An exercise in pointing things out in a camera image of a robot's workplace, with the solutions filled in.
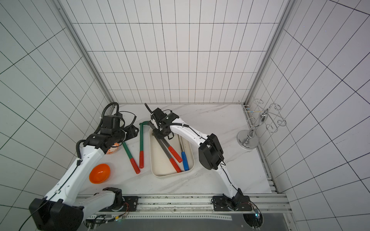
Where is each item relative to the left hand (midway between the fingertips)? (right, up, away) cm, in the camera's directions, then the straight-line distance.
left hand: (134, 134), depth 79 cm
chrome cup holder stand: (+72, -6, +17) cm, 74 cm away
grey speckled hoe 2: (+20, -9, +1) cm, 22 cm away
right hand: (+13, +1, +11) cm, 17 cm away
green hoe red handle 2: (+1, -16, +11) cm, 19 cm away
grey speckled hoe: (+22, -19, +7) cm, 30 cm away
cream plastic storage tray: (+14, -21, +7) cm, 26 cm away
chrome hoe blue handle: (+28, -14, +6) cm, 32 cm away
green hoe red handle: (-4, -18, +9) cm, 20 cm away
